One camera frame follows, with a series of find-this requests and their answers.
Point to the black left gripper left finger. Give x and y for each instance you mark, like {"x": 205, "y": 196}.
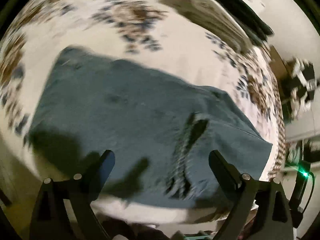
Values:
{"x": 49, "y": 218}

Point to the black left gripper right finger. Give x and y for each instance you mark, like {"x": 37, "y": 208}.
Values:
{"x": 273, "y": 219}

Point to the blue denim jeans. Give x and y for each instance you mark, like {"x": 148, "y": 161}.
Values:
{"x": 160, "y": 128}

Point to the floral white bed sheet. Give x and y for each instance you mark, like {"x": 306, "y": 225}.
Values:
{"x": 149, "y": 32}

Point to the dark green folded garment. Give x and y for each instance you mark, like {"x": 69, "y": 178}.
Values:
{"x": 255, "y": 28}

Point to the striped folded cloth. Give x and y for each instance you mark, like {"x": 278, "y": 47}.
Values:
{"x": 210, "y": 15}

